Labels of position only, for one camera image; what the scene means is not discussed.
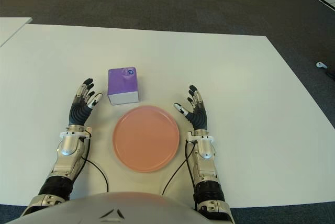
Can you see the grey robot torso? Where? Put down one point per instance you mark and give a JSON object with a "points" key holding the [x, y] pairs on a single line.
{"points": [[117, 208]]}

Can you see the white side table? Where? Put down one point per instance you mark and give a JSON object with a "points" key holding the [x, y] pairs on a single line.
{"points": [[10, 29]]}

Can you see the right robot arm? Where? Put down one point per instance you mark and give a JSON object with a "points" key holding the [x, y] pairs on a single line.
{"points": [[205, 166]]}

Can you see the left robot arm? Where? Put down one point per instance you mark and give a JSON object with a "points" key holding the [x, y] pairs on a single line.
{"points": [[65, 153]]}

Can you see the pink round plate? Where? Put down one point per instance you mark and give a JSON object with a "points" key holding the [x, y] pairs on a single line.
{"points": [[146, 140]]}

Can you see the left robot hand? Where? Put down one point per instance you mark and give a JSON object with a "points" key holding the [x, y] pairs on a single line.
{"points": [[78, 112]]}

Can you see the white VR controller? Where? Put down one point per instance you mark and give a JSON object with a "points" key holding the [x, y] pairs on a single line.
{"points": [[321, 65]]}

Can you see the purple tissue pack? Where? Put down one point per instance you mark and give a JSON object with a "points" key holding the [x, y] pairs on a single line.
{"points": [[121, 82]]}

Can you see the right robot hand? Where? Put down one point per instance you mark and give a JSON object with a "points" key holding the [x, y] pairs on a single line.
{"points": [[199, 118]]}

